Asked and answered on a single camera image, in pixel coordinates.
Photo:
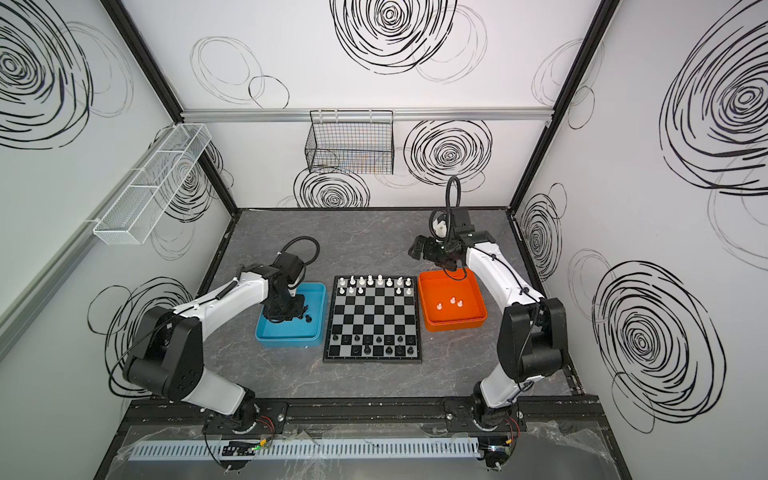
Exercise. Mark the black white chess board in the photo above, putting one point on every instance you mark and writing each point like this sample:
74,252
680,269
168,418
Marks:
368,323

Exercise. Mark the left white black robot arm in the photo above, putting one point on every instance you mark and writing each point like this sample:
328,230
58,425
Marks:
166,357

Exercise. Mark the black wire basket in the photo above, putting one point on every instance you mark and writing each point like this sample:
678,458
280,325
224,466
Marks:
356,141

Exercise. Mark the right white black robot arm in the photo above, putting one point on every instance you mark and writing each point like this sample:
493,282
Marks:
532,340

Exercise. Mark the white slotted cable duct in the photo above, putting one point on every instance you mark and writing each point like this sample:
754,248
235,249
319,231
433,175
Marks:
304,449

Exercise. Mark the black mounting rail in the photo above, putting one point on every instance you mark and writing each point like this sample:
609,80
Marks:
451,414

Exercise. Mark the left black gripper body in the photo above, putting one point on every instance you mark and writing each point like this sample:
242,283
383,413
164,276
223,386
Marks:
287,308

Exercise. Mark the teal plastic tray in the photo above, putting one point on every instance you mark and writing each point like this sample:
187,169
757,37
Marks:
298,333

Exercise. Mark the orange plastic tray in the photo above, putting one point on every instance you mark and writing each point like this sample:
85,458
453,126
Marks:
436,286

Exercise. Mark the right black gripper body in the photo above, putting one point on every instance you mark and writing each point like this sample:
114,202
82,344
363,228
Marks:
429,250

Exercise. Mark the clear wire wall shelf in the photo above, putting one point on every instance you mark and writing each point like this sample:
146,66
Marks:
168,183

